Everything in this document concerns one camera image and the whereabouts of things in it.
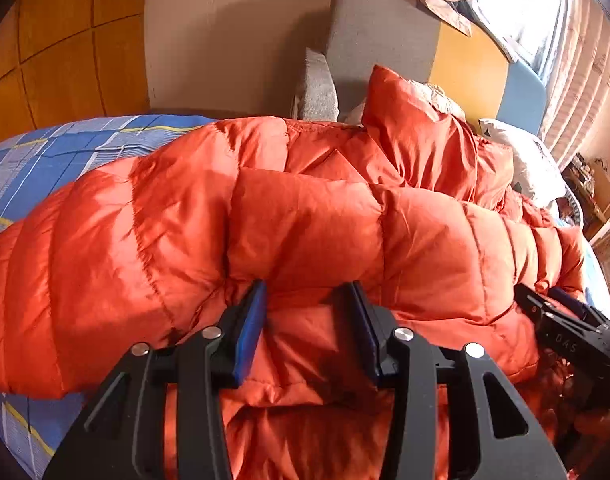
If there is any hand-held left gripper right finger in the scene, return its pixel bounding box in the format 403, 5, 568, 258
347, 281, 568, 480

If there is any blue plaid bedsheet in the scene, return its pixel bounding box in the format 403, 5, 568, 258
0, 114, 221, 480

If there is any grey cushion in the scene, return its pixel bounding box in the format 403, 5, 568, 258
294, 47, 342, 122

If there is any white quilted jacket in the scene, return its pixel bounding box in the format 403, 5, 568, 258
342, 81, 466, 125

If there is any pink patterned curtain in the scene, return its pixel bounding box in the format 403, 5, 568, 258
532, 0, 610, 171

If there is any wooden wardrobe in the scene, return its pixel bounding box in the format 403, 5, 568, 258
0, 0, 152, 152

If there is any white pillow with triangles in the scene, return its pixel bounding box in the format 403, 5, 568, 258
477, 118, 568, 211

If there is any orange down jacket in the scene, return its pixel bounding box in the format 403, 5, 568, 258
0, 65, 588, 480

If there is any window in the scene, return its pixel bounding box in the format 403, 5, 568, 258
477, 0, 573, 68

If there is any wooden side table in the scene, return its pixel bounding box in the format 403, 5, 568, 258
561, 154, 610, 281

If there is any crumpled beige cloth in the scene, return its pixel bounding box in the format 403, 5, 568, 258
409, 0, 474, 37

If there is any grey yellow blue headboard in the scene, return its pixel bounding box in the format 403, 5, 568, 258
327, 0, 548, 137

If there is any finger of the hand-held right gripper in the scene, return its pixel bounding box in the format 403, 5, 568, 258
514, 283, 610, 362
551, 287, 610, 332

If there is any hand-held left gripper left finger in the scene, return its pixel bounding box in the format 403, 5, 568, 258
42, 280, 269, 480

